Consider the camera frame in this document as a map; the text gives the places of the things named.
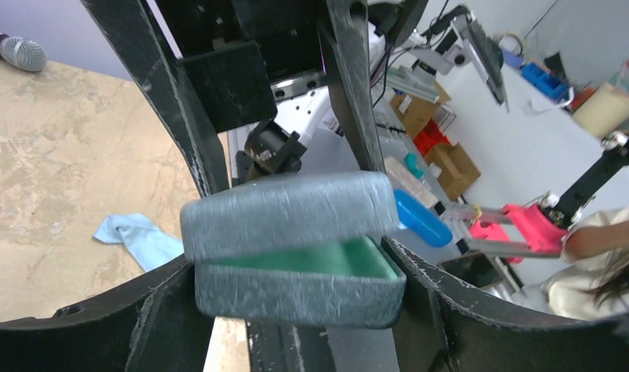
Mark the cardboard box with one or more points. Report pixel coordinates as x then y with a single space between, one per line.
453 168

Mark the blue bins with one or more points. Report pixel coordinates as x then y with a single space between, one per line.
547 83

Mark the blue plastic object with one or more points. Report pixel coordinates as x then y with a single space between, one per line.
424 223

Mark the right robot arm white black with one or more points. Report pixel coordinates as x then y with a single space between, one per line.
276 145

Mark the grey glasses case green lining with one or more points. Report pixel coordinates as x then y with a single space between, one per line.
300 249

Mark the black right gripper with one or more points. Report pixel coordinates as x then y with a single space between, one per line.
239 59

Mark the blue cloth crumpled right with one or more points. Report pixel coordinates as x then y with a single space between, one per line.
149 245

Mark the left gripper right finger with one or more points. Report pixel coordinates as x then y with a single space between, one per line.
447 324

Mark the purple microphone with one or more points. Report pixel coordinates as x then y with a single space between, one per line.
22 53

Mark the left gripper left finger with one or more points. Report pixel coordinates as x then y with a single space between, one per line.
150 323

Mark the pink robot part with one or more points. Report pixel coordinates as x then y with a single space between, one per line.
542 237

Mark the person in beige top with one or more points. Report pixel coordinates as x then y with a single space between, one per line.
595 284

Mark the beige round container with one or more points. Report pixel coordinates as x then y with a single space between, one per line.
604 111

